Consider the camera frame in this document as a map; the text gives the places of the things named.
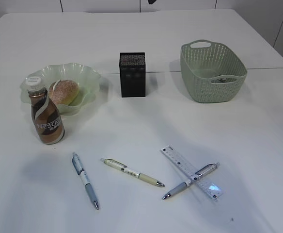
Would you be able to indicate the green wavy glass plate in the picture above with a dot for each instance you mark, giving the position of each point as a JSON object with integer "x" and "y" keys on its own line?
{"x": 87, "y": 79}

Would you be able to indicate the beige white pen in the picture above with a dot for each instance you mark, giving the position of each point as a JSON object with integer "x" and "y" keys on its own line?
{"x": 125, "y": 169}

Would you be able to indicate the green plastic basket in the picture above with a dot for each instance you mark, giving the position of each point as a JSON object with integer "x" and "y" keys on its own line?
{"x": 201, "y": 61}

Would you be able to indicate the brown Nescafe coffee bottle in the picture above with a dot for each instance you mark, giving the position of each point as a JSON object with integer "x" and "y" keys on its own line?
{"x": 45, "y": 115}

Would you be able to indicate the blue white pen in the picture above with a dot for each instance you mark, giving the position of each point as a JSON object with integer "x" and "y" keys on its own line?
{"x": 85, "y": 180}

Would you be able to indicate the clear plastic ruler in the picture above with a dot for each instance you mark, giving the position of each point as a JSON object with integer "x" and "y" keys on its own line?
{"x": 179, "y": 162}

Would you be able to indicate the black mesh pen holder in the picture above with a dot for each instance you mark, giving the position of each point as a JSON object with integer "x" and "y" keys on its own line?
{"x": 132, "y": 68}

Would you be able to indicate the sugar coated bread roll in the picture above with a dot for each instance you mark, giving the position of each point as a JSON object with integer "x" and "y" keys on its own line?
{"x": 63, "y": 91}

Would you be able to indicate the large paper ball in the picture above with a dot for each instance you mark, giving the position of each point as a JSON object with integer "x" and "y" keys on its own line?
{"x": 221, "y": 79}

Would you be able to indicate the grey clear pen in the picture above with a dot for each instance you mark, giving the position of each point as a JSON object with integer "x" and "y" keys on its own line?
{"x": 198, "y": 179}

